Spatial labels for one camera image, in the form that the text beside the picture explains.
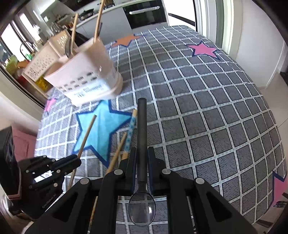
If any grey checkered tablecloth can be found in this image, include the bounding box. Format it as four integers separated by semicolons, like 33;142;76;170
35;25;287;233

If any bamboo chopstick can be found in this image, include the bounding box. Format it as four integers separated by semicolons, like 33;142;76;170
93;0;105;43
67;115;97;190
70;13;79;56
89;132;127;227

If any black handled spoon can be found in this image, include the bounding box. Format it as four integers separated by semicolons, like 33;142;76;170
64;37;73;58
128;98;156;227

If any pink plastic stool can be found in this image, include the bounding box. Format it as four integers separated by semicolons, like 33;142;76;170
12;128;36;162

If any white refrigerator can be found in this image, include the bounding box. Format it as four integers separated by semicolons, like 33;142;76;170
163;0;197;31

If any black built-in oven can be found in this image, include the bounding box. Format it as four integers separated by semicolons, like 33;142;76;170
123;0;167;29

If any blue patterned chopstick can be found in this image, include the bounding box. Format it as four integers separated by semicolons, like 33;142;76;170
122;109;138;160

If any white lattice storage cart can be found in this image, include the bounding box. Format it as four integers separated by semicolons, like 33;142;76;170
22;29;71;97

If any beige plastic utensil holder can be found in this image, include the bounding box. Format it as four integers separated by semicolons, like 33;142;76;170
44;38;123;106

